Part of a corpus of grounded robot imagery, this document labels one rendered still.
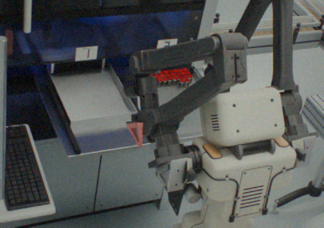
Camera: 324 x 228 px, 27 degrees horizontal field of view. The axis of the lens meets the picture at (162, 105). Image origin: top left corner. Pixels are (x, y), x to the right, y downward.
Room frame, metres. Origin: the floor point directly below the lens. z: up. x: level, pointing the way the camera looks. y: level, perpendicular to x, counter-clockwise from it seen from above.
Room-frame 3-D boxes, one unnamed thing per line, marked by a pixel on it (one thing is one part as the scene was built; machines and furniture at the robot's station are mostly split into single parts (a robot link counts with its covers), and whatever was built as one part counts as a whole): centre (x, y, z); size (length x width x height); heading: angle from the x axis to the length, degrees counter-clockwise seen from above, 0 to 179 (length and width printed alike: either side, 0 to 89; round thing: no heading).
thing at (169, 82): (2.19, -0.02, 0.90); 0.18 x 0.02 x 0.05; 120
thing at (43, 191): (1.65, 0.46, 0.82); 0.40 x 0.14 x 0.02; 28
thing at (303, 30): (2.68, -0.35, 0.92); 0.69 x 0.16 x 0.16; 120
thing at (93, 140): (2.05, 0.10, 0.87); 0.70 x 0.48 x 0.02; 120
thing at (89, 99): (2.03, 0.28, 0.90); 0.34 x 0.26 x 0.04; 30
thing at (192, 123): (2.09, -0.07, 0.90); 0.34 x 0.26 x 0.04; 30
